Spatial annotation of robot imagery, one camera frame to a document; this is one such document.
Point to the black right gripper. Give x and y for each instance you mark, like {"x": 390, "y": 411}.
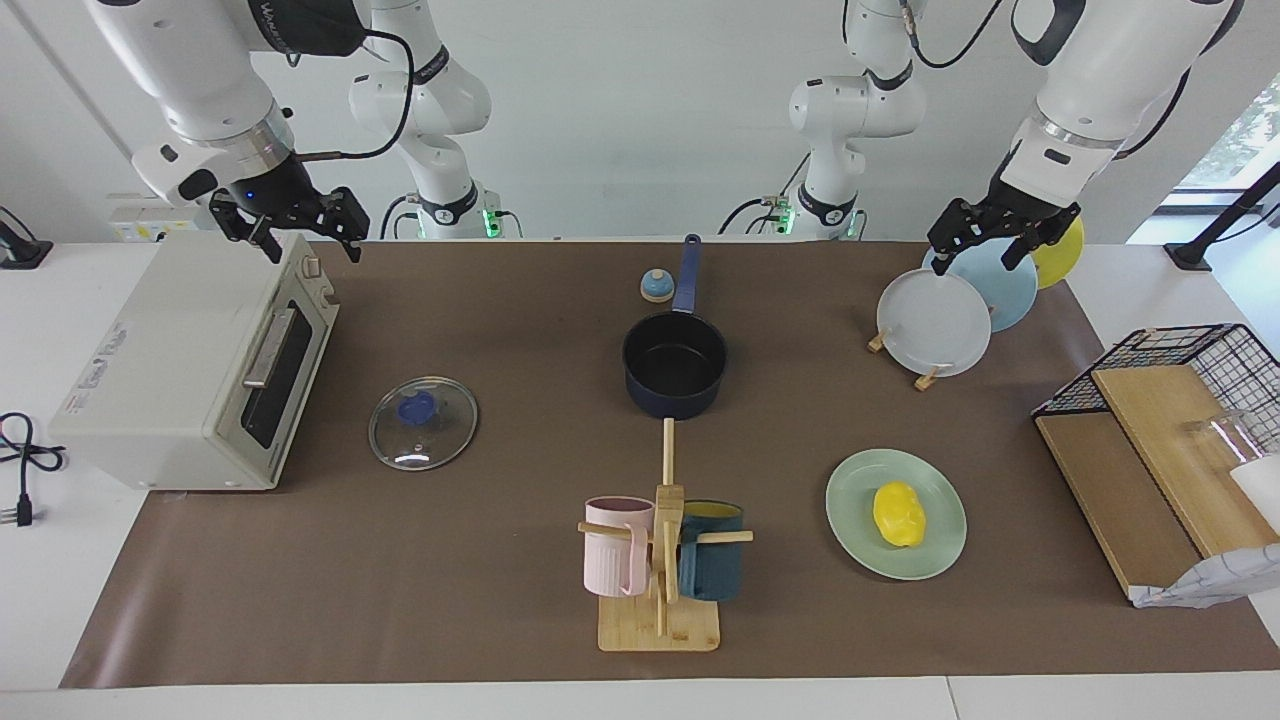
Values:
{"x": 300, "y": 215}

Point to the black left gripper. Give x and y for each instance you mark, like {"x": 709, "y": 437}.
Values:
{"x": 1010, "y": 222}

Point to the glass lid with purple knob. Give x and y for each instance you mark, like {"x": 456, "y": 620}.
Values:
{"x": 415, "y": 408}

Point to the light blue plate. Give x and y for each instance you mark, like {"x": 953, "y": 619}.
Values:
{"x": 1005, "y": 290}

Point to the yellow plate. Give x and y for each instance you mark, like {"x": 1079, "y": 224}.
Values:
{"x": 1062, "y": 262}

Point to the grey plate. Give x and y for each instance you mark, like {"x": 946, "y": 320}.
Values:
{"x": 935, "y": 325}

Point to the wooden plate rack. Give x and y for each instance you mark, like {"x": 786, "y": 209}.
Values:
{"x": 928, "y": 380}

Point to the pale green plate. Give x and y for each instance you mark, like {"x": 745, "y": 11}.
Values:
{"x": 850, "y": 520}

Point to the white power strip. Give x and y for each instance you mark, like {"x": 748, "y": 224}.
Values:
{"x": 140, "y": 222}

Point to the beige toaster oven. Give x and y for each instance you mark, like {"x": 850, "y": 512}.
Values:
{"x": 160, "y": 380}

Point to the black angled stand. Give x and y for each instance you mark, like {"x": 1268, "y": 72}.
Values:
{"x": 1190, "y": 255}

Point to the clear glass cup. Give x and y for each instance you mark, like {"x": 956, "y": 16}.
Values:
{"x": 1215, "y": 440}

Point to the white plastic object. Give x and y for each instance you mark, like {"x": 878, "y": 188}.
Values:
{"x": 1262, "y": 480}

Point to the brown table mat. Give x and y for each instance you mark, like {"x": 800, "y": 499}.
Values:
{"x": 500, "y": 600}

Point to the white printed paper bag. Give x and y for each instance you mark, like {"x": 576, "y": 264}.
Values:
{"x": 1220, "y": 580}

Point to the dark teal mug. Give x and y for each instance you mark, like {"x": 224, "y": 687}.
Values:
{"x": 712, "y": 570}

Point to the pink ribbed mug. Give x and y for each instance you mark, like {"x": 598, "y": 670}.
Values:
{"x": 610, "y": 560}

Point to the wooden mug tree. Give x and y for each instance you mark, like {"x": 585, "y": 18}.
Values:
{"x": 650, "y": 625}

